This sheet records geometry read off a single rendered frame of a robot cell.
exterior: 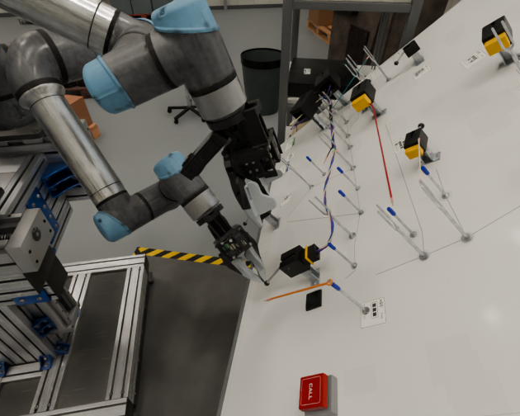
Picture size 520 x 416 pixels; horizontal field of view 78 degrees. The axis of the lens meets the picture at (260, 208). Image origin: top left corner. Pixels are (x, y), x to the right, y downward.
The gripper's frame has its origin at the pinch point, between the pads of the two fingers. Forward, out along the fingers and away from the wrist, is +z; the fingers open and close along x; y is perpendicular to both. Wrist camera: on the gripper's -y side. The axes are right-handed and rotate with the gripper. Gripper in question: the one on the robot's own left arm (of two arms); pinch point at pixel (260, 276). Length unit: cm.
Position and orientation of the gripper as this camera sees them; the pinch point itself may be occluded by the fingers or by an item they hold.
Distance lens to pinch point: 79.8
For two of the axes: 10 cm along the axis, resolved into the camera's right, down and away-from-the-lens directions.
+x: 7.6, -6.2, 1.7
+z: 6.1, 7.8, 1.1
